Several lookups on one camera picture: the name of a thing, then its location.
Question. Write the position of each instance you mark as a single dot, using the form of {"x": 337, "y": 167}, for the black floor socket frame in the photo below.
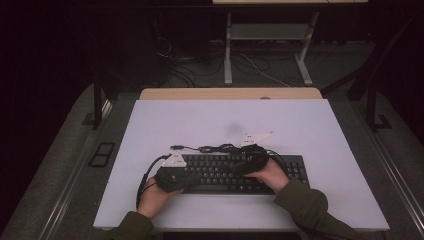
{"x": 101, "y": 154}

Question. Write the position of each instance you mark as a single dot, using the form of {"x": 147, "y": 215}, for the black metal stand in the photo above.
{"x": 371, "y": 110}
{"x": 97, "y": 106}

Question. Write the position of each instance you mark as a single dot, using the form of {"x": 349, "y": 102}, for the person's right hand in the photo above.
{"x": 273, "y": 178}

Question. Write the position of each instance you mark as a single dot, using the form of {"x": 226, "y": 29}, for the person's left hand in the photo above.
{"x": 155, "y": 200}

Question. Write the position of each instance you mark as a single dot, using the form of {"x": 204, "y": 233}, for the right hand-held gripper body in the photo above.
{"x": 256, "y": 156}

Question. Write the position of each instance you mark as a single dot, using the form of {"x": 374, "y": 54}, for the aluminium floor rail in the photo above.
{"x": 78, "y": 166}
{"x": 393, "y": 176}

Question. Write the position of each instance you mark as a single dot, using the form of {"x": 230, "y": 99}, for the white table board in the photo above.
{"x": 216, "y": 120}

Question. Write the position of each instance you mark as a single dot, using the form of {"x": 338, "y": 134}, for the black computer keyboard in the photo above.
{"x": 216, "y": 175}

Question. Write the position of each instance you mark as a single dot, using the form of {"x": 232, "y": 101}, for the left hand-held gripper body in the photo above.
{"x": 170, "y": 178}

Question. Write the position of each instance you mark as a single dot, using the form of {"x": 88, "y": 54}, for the white metal desk frame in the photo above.
{"x": 270, "y": 31}

